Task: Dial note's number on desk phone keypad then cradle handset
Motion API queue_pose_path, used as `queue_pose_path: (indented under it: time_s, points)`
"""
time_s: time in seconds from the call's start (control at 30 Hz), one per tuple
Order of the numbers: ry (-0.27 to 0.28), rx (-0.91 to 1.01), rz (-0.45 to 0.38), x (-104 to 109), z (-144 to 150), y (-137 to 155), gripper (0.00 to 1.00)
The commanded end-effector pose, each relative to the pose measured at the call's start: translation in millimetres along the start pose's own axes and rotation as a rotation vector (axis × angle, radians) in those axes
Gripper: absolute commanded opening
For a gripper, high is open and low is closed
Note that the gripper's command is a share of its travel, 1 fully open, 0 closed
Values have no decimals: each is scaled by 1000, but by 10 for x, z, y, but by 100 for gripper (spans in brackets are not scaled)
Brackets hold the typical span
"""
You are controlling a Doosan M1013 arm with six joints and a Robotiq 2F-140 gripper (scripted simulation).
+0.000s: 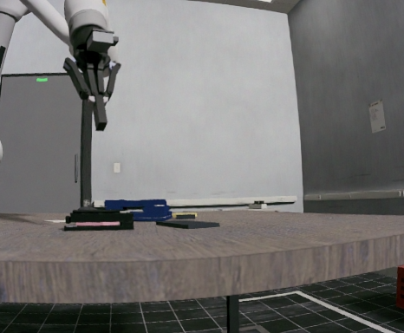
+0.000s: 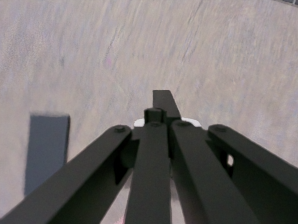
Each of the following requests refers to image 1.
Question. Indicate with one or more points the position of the blue telephone handset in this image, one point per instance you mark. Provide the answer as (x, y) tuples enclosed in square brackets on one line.
[(143, 202)]

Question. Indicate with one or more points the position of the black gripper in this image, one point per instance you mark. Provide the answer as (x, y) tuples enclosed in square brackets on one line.
[(86, 89)]

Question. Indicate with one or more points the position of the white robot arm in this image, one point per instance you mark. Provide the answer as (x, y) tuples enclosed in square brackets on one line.
[(78, 14)]

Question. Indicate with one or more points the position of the blue phone casing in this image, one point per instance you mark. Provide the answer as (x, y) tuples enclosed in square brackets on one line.
[(151, 213)]

